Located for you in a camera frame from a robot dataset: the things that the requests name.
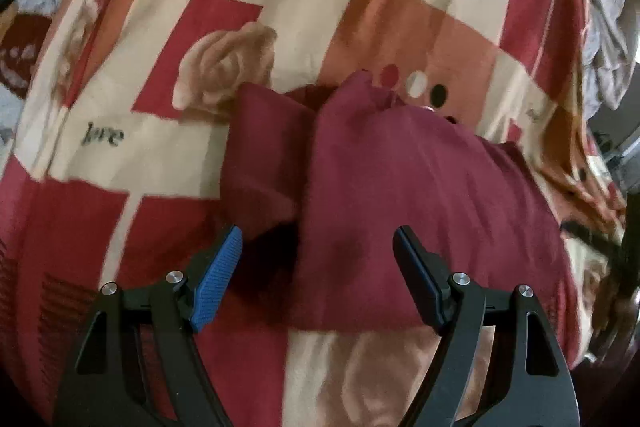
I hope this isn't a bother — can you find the maroon red sweater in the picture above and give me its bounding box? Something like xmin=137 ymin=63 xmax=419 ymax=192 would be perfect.
xmin=220 ymin=72 xmax=578 ymax=336

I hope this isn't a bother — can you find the red cream patchwork blanket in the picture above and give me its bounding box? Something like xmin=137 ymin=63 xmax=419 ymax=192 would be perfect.
xmin=1 ymin=0 xmax=624 ymax=426

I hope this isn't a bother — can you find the grey crumpled cloth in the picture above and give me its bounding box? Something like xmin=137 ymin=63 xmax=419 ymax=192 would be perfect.
xmin=582 ymin=0 xmax=639 ymax=118

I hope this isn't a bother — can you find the orange brown patterned quilt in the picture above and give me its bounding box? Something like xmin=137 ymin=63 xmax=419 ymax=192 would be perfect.
xmin=0 ymin=3 xmax=51 ymax=98

